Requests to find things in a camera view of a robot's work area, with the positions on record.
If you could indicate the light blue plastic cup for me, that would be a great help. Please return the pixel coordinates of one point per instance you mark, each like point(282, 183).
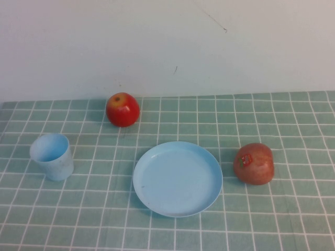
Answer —
point(56, 167)

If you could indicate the light blue round plate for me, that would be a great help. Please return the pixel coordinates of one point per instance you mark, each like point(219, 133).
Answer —
point(178, 183)

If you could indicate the shiny red yellow apple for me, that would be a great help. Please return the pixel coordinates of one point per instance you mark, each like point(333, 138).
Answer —
point(123, 112)

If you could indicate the pale red apple with sticker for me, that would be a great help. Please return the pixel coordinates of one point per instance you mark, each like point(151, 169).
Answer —
point(257, 170)

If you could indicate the green white checkered tablecloth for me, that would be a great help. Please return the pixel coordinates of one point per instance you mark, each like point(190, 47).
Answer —
point(167, 230)

